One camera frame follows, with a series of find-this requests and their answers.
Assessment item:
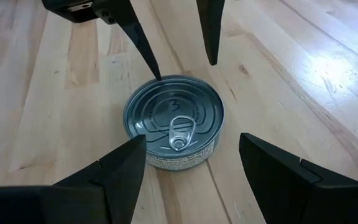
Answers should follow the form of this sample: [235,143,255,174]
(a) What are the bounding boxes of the silver tin can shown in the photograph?
[122,74,226,171]

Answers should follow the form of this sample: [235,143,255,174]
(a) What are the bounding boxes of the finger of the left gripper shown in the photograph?
[196,0,226,67]
[91,0,163,82]

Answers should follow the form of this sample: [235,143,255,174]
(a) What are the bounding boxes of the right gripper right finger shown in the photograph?
[239,133,358,224]

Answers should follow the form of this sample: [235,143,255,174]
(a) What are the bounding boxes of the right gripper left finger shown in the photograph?
[0,134,148,224]

